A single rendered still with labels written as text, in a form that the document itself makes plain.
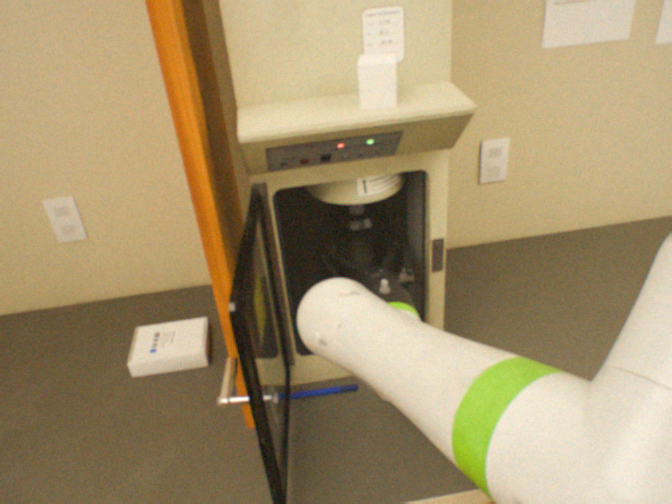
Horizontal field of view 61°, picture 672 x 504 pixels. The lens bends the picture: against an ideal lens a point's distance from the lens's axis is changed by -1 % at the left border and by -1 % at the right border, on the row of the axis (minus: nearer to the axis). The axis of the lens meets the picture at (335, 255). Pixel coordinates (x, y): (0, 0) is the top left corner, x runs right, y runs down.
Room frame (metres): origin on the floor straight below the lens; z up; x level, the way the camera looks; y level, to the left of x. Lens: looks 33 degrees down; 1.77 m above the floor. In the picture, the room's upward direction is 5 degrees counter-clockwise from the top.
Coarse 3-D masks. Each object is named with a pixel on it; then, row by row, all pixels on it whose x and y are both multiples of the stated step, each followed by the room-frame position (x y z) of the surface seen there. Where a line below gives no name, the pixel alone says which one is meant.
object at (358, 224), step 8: (344, 208) 0.96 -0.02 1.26; (352, 208) 0.93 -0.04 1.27; (360, 208) 0.93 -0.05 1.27; (368, 208) 0.95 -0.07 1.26; (376, 208) 0.95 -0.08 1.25; (336, 216) 0.94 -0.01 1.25; (344, 216) 0.93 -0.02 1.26; (352, 216) 0.92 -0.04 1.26; (360, 216) 0.92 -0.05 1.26; (368, 216) 0.92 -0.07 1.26; (376, 216) 0.92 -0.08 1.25; (336, 224) 0.92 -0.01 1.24; (344, 224) 0.91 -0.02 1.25; (352, 224) 0.90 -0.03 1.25; (360, 224) 0.90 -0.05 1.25; (368, 224) 0.90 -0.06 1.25
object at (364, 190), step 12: (348, 180) 0.87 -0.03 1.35; (360, 180) 0.87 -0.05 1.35; (372, 180) 0.87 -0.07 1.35; (384, 180) 0.88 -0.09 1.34; (396, 180) 0.90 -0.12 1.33; (312, 192) 0.90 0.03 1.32; (324, 192) 0.88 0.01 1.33; (336, 192) 0.87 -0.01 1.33; (348, 192) 0.86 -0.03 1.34; (360, 192) 0.86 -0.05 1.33; (372, 192) 0.86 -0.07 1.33; (384, 192) 0.87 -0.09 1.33; (348, 204) 0.86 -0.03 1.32
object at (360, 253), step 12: (384, 216) 0.94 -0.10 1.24; (336, 228) 0.91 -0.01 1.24; (372, 228) 0.90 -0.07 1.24; (348, 240) 0.90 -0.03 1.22; (360, 240) 0.90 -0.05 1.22; (372, 240) 0.90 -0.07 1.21; (348, 252) 0.90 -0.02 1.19; (360, 252) 0.90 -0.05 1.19; (372, 252) 0.90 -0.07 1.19; (360, 264) 0.90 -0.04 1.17; (372, 264) 0.90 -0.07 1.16
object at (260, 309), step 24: (264, 240) 0.78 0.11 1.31; (240, 264) 0.59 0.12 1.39; (264, 264) 0.75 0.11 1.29; (264, 288) 0.71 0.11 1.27; (264, 312) 0.67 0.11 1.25; (240, 336) 0.51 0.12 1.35; (264, 336) 0.64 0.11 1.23; (240, 360) 0.51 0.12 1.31; (264, 360) 0.61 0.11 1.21; (264, 384) 0.58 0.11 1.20; (264, 456) 0.51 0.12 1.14
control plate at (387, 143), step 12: (396, 132) 0.76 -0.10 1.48; (300, 144) 0.74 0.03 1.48; (312, 144) 0.75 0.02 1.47; (324, 144) 0.75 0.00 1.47; (336, 144) 0.76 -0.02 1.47; (348, 144) 0.76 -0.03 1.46; (360, 144) 0.77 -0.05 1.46; (372, 144) 0.77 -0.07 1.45; (384, 144) 0.78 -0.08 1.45; (396, 144) 0.79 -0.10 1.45; (276, 156) 0.76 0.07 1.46; (288, 156) 0.76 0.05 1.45; (300, 156) 0.77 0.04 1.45; (312, 156) 0.78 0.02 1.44; (336, 156) 0.79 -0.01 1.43; (348, 156) 0.79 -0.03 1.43; (360, 156) 0.80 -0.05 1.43; (372, 156) 0.81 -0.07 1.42; (276, 168) 0.79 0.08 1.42; (288, 168) 0.80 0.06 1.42
